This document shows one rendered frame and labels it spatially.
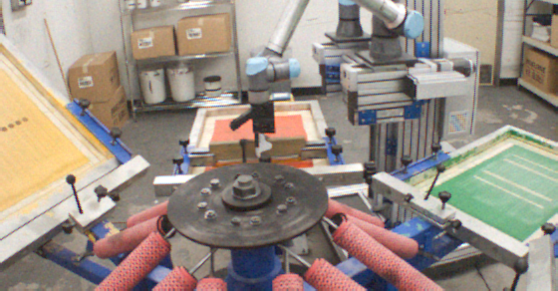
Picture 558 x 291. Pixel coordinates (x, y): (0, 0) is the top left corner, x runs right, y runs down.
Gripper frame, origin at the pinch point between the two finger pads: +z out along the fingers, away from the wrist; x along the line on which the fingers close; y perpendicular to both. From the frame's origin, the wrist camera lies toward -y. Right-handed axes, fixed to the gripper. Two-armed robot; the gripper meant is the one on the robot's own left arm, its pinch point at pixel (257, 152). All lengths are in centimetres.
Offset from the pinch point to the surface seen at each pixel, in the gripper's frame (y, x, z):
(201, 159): -20.6, -2.7, 0.3
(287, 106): 14, 57, 3
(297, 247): 17, 74, 100
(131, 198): -106, 147, 101
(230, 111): -13, 57, 3
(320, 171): 20.4, -25.1, -3.3
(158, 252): -17, -90, -22
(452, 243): 57, -54, 10
